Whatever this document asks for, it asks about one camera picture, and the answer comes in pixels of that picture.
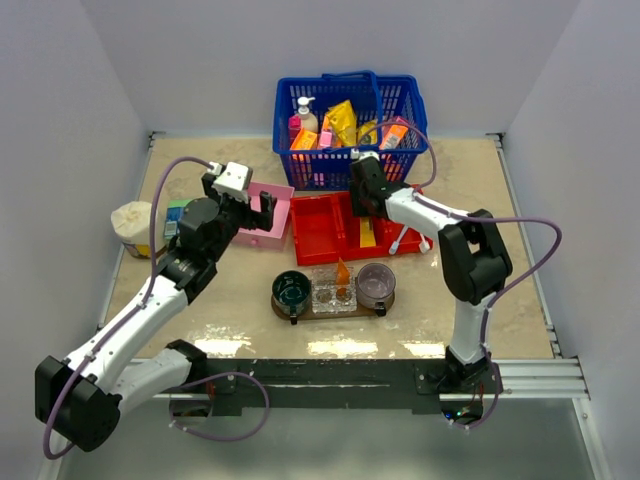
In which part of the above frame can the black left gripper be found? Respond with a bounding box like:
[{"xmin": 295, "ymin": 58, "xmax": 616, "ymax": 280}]
[{"xmin": 202, "ymin": 175, "xmax": 275, "ymax": 262}]

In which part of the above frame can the translucent purple mug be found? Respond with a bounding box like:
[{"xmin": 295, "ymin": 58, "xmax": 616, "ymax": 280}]
[{"xmin": 356, "ymin": 263, "xmax": 396, "ymax": 317}]

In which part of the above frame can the dark green mug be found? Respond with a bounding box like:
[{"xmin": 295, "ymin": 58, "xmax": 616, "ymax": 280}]
[{"xmin": 272, "ymin": 270, "xmax": 311, "ymax": 325}]

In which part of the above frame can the clear acrylic toothbrush holder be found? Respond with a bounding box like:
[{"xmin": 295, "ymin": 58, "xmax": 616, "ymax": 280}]
[{"xmin": 310, "ymin": 267, "xmax": 358, "ymax": 313}]

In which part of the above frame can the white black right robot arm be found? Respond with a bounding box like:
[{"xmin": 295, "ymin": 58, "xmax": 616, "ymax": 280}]
[{"xmin": 349, "ymin": 149, "xmax": 513, "ymax": 393}]

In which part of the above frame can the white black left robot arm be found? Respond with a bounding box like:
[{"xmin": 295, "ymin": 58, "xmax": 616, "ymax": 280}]
[{"xmin": 35, "ymin": 163, "xmax": 277, "ymax": 460}]

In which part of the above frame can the light blue toothbrush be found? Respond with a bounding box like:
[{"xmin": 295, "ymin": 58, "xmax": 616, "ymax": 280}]
[{"xmin": 389, "ymin": 226, "xmax": 408, "ymax": 255}]

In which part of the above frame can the brown wooden oval tray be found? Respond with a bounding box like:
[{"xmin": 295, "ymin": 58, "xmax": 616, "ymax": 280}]
[{"xmin": 271, "ymin": 294, "xmax": 396, "ymax": 324}]

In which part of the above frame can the pink drawer box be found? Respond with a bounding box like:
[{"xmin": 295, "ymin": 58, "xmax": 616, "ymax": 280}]
[{"xmin": 230, "ymin": 180, "xmax": 296, "ymax": 252}]

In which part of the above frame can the yellow green packet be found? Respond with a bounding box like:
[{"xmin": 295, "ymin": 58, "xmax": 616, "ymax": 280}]
[{"xmin": 357, "ymin": 118, "xmax": 381, "ymax": 146}]

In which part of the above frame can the red three-compartment bin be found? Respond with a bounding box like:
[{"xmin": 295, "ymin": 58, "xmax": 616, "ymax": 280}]
[{"xmin": 290, "ymin": 192, "xmax": 421, "ymax": 266}]

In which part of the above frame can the orange box in basket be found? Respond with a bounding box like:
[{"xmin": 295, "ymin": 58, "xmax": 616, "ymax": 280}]
[{"xmin": 379, "ymin": 116, "xmax": 409, "ymax": 150}]

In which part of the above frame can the pink small box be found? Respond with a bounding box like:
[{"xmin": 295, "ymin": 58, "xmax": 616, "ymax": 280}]
[{"xmin": 318, "ymin": 128, "xmax": 334, "ymax": 150}]

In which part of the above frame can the orange carton left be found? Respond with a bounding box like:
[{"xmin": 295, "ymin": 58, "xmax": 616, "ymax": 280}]
[{"xmin": 290, "ymin": 128, "xmax": 318, "ymax": 151}]

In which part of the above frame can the yellow snack bag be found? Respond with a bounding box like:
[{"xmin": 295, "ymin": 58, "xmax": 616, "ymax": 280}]
[{"xmin": 326, "ymin": 100, "xmax": 357, "ymax": 147}]

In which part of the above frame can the blue plastic shopping basket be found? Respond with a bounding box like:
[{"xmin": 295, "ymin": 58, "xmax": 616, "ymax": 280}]
[{"xmin": 272, "ymin": 70, "xmax": 427, "ymax": 190}]

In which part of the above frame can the white pump lotion bottle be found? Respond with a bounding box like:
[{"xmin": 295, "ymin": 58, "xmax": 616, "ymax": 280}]
[{"xmin": 297, "ymin": 96, "xmax": 319, "ymax": 133}]

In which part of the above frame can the green blue carton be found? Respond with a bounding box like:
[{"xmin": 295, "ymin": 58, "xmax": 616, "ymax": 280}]
[{"xmin": 164, "ymin": 199, "xmax": 191, "ymax": 241}]

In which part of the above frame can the cream tissue roll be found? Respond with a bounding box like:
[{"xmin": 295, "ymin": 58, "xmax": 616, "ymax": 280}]
[{"xmin": 111, "ymin": 201, "xmax": 152, "ymax": 258}]

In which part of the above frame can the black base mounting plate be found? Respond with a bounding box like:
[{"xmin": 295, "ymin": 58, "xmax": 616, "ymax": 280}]
[{"xmin": 164, "ymin": 357, "xmax": 504, "ymax": 417}]

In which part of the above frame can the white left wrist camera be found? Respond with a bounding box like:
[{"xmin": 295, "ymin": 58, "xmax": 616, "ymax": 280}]
[{"xmin": 208, "ymin": 162, "xmax": 253, "ymax": 204}]

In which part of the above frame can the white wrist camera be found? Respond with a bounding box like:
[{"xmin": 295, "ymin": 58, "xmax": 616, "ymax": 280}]
[
  {"xmin": 350, "ymin": 148, "xmax": 380, "ymax": 162},
  {"xmin": 208, "ymin": 162, "xmax": 253, "ymax": 204}
]

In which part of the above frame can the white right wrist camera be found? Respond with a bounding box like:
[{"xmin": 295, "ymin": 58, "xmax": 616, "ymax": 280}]
[{"xmin": 350, "ymin": 148, "xmax": 380, "ymax": 162}]

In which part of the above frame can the aluminium frame rail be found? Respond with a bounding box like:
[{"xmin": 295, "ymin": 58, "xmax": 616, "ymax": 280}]
[{"xmin": 497, "ymin": 359, "xmax": 589, "ymax": 399}]

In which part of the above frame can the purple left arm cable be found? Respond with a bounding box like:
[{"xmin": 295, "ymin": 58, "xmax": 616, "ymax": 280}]
[{"xmin": 42, "ymin": 156, "xmax": 271, "ymax": 460}]

